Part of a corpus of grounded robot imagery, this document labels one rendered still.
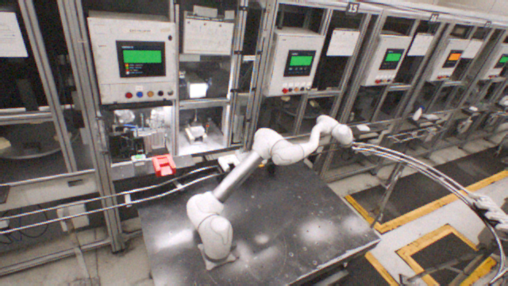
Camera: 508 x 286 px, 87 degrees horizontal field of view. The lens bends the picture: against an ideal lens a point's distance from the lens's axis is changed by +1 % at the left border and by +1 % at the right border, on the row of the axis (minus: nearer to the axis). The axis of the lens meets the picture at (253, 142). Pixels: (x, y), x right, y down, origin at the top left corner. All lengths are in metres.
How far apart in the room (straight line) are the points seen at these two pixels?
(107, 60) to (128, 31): 0.19
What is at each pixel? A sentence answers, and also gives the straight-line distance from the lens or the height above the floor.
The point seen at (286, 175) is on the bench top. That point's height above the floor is 0.68.
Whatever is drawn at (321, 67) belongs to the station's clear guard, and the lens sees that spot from 2.36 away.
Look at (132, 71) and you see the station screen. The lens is 1.68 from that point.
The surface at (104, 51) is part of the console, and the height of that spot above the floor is 1.67.
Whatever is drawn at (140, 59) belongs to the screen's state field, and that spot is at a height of 1.64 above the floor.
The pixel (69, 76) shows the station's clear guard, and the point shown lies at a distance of 1.74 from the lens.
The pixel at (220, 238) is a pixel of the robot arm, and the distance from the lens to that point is 1.55.
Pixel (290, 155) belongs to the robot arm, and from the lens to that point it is 1.56.
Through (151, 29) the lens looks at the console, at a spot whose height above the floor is 1.79.
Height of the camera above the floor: 2.15
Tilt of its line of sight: 33 degrees down
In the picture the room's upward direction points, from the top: 10 degrees clockwise
